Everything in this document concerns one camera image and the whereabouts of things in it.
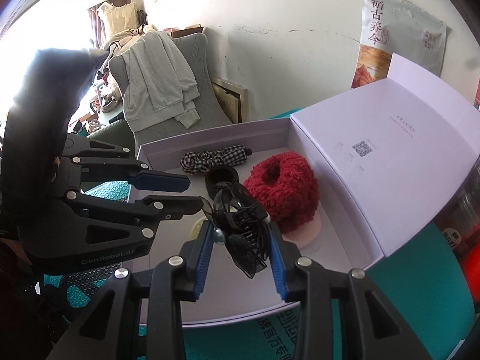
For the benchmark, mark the red fluffy scrunchie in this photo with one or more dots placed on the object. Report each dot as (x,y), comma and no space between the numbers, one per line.
(286,187)

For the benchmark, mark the light grey sweatshirt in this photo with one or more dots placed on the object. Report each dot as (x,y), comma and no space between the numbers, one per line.
(161,84)

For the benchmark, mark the wooden picture frame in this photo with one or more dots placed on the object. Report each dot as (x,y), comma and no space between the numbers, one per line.
(232,98)

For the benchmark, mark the black elastic hair band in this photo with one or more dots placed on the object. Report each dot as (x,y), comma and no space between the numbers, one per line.
(218,177)

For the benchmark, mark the white open gift box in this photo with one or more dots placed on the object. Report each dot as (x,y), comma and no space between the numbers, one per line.
(388,156)

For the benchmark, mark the cream plastic hair claw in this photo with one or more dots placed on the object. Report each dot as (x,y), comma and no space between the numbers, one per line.
(196,228)

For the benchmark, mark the pink oval soap case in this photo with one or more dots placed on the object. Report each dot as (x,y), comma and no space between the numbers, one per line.
(305,234)

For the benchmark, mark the white orange food pouch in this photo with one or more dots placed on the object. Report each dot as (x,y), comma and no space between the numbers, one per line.
(397,27)

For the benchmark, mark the red cylindrical canister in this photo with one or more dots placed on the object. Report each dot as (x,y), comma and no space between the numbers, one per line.
(469,263)

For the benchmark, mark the dark glass jar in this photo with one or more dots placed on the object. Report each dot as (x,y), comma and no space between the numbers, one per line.
(459,219)

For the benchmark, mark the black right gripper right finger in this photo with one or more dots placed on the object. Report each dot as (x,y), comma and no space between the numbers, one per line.
(337,307)

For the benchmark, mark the black lace hair bow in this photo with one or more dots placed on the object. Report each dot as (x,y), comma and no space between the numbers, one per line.
(242,220)

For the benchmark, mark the grey chair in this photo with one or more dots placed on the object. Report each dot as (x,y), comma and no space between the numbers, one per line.
(194,49)

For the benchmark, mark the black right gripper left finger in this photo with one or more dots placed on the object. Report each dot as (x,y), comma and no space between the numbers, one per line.
(108,328)

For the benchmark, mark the black white checkered scrunchie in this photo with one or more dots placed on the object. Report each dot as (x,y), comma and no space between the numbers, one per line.
(201,162)

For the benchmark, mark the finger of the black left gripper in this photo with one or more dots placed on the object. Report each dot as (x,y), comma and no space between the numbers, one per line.
(95,218)
(79,170)

